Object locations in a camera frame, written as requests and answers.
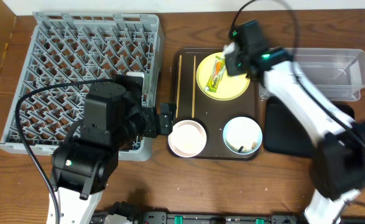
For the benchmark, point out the dark brown serving tray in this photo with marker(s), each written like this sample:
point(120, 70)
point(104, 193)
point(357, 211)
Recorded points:
point(212, 114)

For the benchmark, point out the clear plastic bin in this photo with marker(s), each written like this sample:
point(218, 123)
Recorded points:
point(338, 73)

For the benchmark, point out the black food waste tray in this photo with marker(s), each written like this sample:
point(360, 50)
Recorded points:
point(283, 134)

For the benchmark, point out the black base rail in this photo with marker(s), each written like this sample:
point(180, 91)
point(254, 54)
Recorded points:
point(123, 212)

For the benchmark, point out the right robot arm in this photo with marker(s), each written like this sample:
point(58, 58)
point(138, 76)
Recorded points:
point(338, 164)

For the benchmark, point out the grey dishwasher rack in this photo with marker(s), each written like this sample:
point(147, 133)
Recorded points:
point(67, 50)

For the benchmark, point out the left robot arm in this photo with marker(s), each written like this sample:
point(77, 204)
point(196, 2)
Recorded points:
point(113, 116)

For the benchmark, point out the pink white bowl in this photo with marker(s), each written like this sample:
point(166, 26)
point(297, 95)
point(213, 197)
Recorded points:
point(187, 139)

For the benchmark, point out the light blue bowl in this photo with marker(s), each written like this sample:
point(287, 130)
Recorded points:
point(242, 135)

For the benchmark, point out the green orange snack wrapper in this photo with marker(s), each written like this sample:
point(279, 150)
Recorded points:
point(216, 74)

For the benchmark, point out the yellow plate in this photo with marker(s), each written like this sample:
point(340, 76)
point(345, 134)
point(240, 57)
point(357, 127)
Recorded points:
point(229, 87)

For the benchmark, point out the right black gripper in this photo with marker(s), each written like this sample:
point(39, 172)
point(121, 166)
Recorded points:
point(232, 64)

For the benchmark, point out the wooden chopstick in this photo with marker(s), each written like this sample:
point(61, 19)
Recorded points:
point(178, 83)
point(194, 87)

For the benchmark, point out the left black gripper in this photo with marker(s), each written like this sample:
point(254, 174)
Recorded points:
point(153, 121)

